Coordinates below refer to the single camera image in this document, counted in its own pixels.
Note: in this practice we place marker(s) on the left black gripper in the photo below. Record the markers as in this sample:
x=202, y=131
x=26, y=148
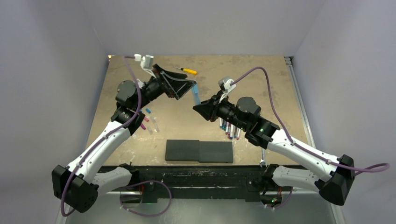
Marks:
x=168, y=89

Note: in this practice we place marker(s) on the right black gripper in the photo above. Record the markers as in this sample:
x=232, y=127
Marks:
x=209, y=109

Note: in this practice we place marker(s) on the blue white marker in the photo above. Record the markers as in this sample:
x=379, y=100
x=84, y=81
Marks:
x=231, y=131

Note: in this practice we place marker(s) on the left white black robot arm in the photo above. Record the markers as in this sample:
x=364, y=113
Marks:
x=79, y=184

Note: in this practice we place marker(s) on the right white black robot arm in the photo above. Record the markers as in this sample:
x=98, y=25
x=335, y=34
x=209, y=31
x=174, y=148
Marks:
x=329, y=175

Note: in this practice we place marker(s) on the black rectangular block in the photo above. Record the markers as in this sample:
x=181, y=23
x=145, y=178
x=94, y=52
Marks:
x=199, y=151

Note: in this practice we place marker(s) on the silver wrench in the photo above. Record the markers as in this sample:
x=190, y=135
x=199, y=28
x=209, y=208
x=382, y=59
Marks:
x=263, y=162

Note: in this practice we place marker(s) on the yellow handle screwdriver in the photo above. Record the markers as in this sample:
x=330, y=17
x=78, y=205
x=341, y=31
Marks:
x=189, y=71

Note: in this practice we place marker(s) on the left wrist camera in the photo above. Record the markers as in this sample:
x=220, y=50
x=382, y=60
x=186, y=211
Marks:
x=146, y=63

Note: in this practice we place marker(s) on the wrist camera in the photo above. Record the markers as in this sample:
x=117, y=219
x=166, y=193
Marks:
x=226, y=85
x=146, y=63

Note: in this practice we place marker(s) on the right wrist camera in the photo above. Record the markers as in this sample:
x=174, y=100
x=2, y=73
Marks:
x=226, y=85

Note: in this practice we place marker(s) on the black base frame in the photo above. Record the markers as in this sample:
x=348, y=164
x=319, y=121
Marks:
x=245, y=182

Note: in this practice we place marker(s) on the aluminium side rail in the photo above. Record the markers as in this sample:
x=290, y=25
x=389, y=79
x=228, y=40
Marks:
x=306, y=124

